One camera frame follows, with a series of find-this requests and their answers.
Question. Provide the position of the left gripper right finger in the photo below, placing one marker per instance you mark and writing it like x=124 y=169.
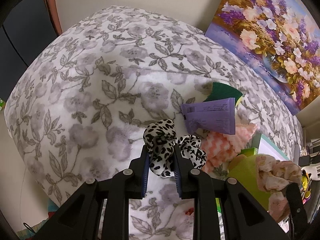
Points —
x=195 y=184

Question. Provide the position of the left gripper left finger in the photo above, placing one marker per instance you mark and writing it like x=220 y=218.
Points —
x=130 y=183

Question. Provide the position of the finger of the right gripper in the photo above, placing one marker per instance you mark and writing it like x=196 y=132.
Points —
x=298 y=221

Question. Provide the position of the pink white chevron cloth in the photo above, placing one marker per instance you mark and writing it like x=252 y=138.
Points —
x=223 y=148

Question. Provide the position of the lime green cloth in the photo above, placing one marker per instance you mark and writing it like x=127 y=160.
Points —
x=242 y=168

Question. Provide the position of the black white leopard scrunchie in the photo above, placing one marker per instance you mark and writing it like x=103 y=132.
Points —
x=160 y=139

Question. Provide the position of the pink floral scrunchie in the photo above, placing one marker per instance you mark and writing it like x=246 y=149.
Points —
x=273 y=177

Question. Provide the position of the purple wipes packet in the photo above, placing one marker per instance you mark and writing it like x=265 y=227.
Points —
x=217 y=116

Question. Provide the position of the red white scrunchie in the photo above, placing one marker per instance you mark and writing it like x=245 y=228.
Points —
x=189 y=212

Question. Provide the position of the green tissue pack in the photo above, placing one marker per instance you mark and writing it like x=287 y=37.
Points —
x=249 y=151

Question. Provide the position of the teal white cardboard box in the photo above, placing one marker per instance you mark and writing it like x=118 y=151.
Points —
x=265 y=146

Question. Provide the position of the floral grey white blanket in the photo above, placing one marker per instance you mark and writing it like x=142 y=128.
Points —
x=80 y=110

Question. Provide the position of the green yellow sponge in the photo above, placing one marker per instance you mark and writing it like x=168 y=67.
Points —
x=223 y=91

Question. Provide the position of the flower bouquet painting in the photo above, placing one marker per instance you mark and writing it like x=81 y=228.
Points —
x=278 y=39

